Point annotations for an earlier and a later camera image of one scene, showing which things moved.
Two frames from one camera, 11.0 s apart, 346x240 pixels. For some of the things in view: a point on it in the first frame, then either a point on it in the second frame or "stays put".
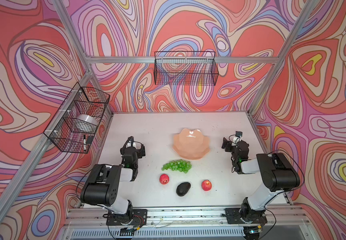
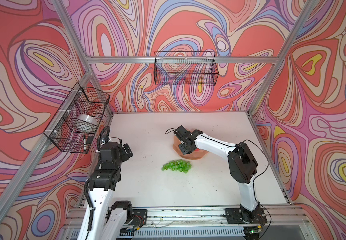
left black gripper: (140, 152) to (124, 155)
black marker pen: (84, 143) stays put
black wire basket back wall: (185, 68) stays put
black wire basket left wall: (72, 129) stays put
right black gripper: (228, 144) to (184, 151)
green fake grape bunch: (179, 165) stays put
